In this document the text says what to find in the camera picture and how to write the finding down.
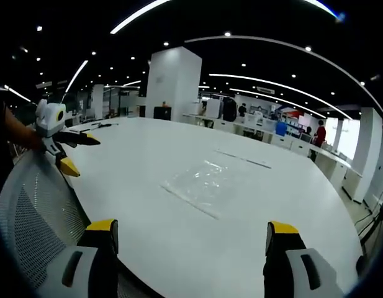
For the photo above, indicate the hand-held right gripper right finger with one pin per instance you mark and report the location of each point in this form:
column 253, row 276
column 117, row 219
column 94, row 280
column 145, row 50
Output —
column 290, row 264

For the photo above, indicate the black cabinet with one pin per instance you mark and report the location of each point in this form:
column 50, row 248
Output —
column 162, row 113

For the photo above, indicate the white square pillar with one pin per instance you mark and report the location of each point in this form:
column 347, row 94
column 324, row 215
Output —
column 174, row 83

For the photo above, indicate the dark tool on table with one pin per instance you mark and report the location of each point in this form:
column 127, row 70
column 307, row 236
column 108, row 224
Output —
column 102, row 124

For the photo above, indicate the black backpack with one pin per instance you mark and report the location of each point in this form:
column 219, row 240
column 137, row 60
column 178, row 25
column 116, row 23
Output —
column 229, row 109

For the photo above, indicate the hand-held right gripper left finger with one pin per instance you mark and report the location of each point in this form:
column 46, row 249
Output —
column 85, row 267

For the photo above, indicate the clear food packaging bag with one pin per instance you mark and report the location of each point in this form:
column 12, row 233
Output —
column 199, row 186

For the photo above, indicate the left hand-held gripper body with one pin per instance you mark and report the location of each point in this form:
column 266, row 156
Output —
column 50, row 119

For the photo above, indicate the grey mesh office chair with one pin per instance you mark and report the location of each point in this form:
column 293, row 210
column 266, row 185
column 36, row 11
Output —
column 39, row 214

